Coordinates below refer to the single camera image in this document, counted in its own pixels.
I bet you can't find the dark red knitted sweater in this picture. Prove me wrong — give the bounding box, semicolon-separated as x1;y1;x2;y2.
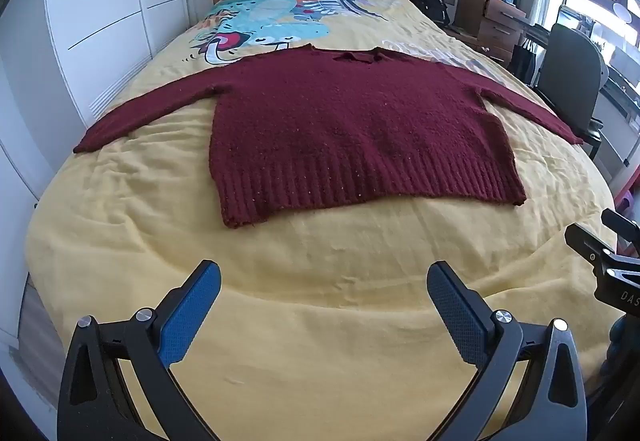
73;46;585;229

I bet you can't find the black tote bag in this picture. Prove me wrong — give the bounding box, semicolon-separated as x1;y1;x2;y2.
510;38;538;84

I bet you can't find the white wardrobe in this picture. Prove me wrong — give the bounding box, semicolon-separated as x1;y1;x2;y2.
0;0;196;347

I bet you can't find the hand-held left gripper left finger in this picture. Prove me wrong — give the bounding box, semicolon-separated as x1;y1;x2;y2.
57;260;223;441

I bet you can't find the person's right hand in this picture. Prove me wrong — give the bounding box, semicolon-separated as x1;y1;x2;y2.
602;313;640;384

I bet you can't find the yellow printed blanket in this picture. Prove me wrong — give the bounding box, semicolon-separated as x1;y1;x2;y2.
25;0;621;441

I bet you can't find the wooden drawer cabinet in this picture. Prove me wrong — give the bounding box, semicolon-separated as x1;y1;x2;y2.
457;0;528;68

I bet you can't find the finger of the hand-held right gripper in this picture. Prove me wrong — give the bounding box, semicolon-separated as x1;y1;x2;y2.
565;223;618;269
601;208;640;244

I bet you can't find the grey office chair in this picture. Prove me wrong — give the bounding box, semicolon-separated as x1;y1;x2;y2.
537;23;608;158

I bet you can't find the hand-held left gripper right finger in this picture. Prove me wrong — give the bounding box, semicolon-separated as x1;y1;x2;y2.
426;261;588;441

